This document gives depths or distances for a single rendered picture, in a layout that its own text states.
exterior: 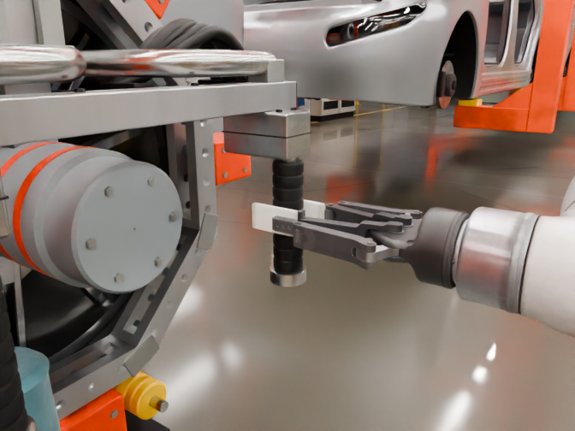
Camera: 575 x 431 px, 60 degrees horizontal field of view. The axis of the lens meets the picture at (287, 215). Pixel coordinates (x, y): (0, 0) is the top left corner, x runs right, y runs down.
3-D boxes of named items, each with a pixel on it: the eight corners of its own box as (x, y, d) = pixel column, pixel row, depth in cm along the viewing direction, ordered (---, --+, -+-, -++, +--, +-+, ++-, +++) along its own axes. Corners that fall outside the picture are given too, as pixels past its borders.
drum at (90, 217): (79, 235, 66) (64, 129, 62) (194, 272, 54) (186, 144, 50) (-35, 270, 55) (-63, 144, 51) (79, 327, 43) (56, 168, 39)
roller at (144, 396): (68, 351, 92) (64, 324, 91) (180, 412, 76) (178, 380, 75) (38, 367, 88) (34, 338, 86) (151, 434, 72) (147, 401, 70)
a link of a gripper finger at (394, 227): (401, 258, 50) (399, 262, 49) (299, 243, 54) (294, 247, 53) (404, 221, 49) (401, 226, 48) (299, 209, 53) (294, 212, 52)
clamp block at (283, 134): (249, 146, 62) (248, 103, 60) (311, 154, 57) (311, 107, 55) (222, 152, 58) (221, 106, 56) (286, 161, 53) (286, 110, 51)
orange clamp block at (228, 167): (181, 180, 81) (218, 171, 88) (217, 186, 77) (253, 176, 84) (179, 138, 79) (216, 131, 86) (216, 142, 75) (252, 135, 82)
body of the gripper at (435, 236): (447, 304, 44) (354, 280, 49) (472, 273, 51) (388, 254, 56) (455, 226, 42) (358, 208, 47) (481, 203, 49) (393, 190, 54)
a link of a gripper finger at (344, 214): (406, 220, 50) (414, 216, 51) (323, 198, 57) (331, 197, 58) (404, 256, 51) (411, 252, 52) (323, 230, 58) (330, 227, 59)
